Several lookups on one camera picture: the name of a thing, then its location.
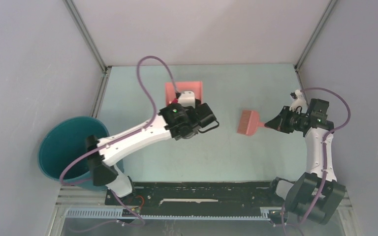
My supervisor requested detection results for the pink dustpan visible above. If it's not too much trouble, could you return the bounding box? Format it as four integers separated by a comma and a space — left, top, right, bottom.
165, 81, 203, 106

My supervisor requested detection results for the pink hand brush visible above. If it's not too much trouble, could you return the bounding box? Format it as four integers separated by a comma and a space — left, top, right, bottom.
237, 110, 265, 136

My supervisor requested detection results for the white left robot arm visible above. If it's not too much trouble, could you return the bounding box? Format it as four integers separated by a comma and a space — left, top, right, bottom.
86, 103, 218, 205

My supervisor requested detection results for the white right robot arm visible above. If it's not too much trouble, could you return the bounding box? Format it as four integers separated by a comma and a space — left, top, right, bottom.
265, 97, 346, 225

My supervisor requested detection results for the teal plastic bucket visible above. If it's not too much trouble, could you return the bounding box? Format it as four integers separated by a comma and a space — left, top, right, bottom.
38, 116, 110, 191

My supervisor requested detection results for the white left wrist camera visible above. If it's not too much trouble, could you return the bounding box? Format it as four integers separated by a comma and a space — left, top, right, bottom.
177, 90, 196, 108

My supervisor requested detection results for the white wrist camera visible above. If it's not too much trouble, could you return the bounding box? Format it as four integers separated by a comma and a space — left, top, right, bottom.
289, 89, 307, 114
177, 90, 196, 108

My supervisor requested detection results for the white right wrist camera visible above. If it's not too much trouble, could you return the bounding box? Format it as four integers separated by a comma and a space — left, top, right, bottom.
289, 89, 307, 114

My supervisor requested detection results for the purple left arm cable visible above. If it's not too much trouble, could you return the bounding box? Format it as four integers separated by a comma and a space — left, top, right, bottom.
59, 56, 181, 186

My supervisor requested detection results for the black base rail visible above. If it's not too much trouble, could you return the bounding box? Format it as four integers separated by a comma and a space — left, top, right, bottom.
122, 181, 284, 215

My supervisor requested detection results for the white cable duct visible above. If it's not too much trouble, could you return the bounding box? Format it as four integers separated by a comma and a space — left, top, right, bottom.
65, 207, 270, 221

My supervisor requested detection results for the aluminium corner post right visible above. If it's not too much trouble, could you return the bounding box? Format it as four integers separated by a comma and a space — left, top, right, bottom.
294, 0, 339, 72

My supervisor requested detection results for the aluminium corner post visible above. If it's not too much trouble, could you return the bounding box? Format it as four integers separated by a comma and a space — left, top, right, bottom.
63, 0, 112, 118
294, 0, 339, 72

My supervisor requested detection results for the aluminium corner post left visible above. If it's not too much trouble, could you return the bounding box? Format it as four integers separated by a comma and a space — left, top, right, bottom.
63, 0, 112, 118

